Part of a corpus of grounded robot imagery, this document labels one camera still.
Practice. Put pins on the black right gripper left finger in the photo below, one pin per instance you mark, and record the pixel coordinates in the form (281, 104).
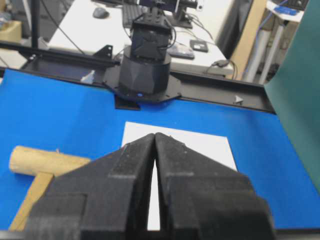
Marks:
(106, 199)

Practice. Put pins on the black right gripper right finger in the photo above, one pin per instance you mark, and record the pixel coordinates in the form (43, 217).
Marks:
(202, 199)

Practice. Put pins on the wooden mallet hammer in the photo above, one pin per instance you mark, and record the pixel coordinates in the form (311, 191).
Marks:
(44, 166)

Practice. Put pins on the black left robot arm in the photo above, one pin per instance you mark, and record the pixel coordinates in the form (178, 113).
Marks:
(144, 73)

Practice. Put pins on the blue table mat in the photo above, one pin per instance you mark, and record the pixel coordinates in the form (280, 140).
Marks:
(81, 120)

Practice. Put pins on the green backdrop sheet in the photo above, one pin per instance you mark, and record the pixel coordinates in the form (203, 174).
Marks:
(294, 92)

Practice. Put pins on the black small box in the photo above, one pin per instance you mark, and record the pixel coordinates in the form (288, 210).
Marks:
(199, 46)

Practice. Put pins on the white office desk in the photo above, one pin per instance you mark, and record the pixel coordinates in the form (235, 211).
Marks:
(80, 32)

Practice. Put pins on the black monitor stand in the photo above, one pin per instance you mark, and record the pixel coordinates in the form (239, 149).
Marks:
(179, 17)

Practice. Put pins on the grey computer mouse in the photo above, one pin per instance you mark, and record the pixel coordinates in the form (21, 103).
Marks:
(100, 13)

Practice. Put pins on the black keyboard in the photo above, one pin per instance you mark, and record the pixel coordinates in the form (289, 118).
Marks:
(131, 12)

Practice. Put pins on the black aluminium frame rail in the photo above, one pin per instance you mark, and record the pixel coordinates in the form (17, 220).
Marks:
(67, 67)

